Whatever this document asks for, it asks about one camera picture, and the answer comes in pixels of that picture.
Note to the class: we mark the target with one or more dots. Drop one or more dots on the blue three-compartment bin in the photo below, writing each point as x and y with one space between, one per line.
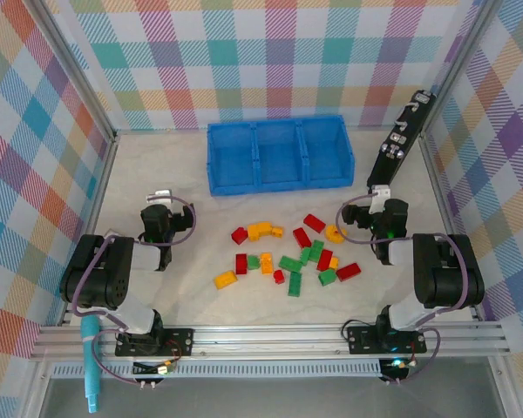
279 152

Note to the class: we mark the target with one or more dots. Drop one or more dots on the aluminium frame rail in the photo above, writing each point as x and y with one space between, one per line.
266 341

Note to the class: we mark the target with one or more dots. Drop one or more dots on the teal marker pen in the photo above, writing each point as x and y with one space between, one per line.
90 370

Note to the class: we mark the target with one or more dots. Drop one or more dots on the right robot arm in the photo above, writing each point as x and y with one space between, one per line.
449 274

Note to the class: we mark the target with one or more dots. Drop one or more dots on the small green lego brick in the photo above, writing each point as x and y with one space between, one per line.
327 277
253 261

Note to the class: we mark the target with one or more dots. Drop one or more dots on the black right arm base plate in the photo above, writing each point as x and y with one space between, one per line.
362 339

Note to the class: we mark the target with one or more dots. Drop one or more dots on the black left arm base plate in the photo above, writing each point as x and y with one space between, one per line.
178 341

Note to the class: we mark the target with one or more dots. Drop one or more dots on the yellow power connector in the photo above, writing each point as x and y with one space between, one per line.
166 368
400 363

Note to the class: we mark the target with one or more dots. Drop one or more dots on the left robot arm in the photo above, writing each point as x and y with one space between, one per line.
91 278

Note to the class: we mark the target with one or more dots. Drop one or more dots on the small red lego brick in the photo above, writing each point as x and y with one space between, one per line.
279 276

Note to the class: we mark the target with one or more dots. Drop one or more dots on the aluminium frame post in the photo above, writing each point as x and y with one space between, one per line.
76 69
462 61

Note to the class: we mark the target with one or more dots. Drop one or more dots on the aluminium side rail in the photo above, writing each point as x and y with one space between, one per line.
448 217
107 157

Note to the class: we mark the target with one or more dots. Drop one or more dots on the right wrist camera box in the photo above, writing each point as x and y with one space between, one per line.
381 196

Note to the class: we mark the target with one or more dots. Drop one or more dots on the translucent orange lego brick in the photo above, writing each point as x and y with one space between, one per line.
266 263

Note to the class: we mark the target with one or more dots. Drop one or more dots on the black case with metal latches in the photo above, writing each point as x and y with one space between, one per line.
396 143

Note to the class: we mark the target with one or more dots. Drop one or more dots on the long green lego brick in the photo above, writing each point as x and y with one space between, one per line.
305 256
295 284
317 250

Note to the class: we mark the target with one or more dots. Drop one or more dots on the small yellow lego brick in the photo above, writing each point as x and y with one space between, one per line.
278 232
334 262

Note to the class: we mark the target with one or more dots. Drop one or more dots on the wide green lego brick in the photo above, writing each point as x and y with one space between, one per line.
290 264

